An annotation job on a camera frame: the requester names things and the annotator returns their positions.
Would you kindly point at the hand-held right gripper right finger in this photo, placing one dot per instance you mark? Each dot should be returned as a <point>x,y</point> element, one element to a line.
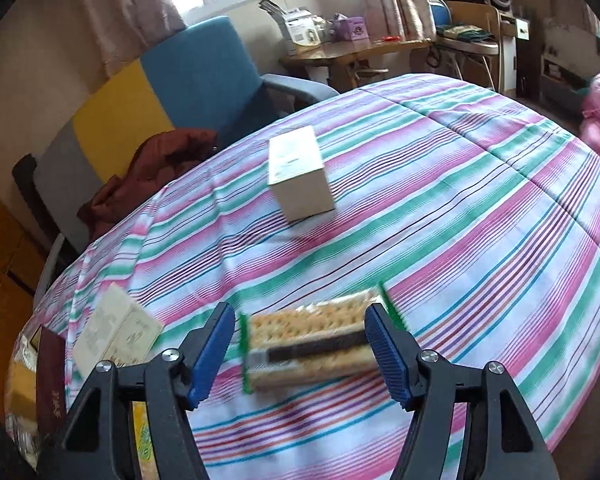
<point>385,355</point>

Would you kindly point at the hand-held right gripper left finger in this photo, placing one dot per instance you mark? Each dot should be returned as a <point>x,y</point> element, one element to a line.
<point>212,355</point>

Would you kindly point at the cracker packet with green edges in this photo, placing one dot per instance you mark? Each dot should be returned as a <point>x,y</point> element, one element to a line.
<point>305,340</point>

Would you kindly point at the printed cream box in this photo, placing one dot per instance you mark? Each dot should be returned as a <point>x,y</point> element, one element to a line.
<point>115,330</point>

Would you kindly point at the yellow snack packet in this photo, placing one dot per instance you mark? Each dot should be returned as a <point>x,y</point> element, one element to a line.
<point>141,435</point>

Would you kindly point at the striped tablecloth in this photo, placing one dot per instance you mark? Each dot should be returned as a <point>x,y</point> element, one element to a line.
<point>455,235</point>

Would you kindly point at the plain white box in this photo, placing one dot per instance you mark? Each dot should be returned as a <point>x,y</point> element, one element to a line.
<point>300,185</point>

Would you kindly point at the brown jacket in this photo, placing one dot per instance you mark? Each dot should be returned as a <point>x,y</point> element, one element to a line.
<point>145,175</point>

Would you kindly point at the wooden wardrobe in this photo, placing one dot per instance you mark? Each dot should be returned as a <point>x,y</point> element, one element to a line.
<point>0,285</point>

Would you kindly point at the grey yellow blue armchair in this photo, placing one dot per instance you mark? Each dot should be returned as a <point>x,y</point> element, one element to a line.
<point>195,75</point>

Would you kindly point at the wooden desk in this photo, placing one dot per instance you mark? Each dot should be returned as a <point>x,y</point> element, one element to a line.
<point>330,52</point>

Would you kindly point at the purple tissue box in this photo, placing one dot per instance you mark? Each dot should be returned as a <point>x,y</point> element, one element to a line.
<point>350,27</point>

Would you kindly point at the white appliance box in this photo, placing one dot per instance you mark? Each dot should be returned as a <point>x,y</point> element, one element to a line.
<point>300,27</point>

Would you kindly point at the small wooden chair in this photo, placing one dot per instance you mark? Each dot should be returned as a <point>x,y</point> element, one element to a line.
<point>480,15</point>

